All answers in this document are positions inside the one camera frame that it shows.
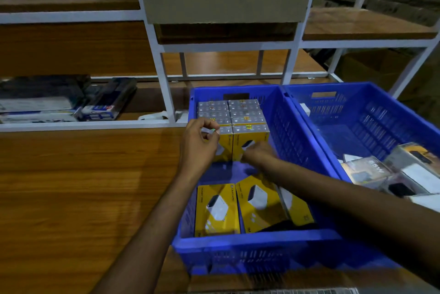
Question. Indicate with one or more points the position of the white plastic piece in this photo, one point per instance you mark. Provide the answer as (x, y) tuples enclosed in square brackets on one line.
[(151, 116)]

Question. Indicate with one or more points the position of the person's right forearm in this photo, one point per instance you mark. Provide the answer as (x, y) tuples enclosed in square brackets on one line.
[(361, 207)]

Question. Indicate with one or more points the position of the black flat case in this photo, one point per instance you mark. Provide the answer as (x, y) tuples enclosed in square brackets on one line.
[(41, 85)]

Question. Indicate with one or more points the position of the person's right hand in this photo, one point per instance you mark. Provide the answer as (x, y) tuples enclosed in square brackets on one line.
[(261, 156)]

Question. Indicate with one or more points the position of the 65W orange charger box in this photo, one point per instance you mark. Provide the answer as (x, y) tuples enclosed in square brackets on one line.
[(364, 173)]

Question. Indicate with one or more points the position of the white plastic packet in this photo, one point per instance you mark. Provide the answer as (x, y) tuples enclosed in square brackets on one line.
[(34, 104)]

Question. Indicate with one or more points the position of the white metal shelving rack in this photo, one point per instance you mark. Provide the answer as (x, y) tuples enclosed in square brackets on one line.
[(68, 201)]

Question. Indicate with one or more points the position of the person's left forearm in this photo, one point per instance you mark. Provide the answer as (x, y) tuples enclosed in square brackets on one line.
[(144, 242)]

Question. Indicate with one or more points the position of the blue white packet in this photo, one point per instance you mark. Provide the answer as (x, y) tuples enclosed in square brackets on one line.
[(110, 101)]

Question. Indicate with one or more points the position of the person's left hand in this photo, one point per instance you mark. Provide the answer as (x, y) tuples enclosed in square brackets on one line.
[(196, 156)]

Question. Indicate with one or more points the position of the blue plastic crate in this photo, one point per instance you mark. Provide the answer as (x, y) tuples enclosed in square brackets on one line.
[(257, 245), (343, 139)]

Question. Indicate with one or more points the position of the white charger box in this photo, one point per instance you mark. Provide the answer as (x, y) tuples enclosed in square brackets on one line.
[(400, 190)]

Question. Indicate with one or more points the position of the group of yellow charger boxes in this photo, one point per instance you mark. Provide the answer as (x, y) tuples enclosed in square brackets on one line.
[(233, 225)]

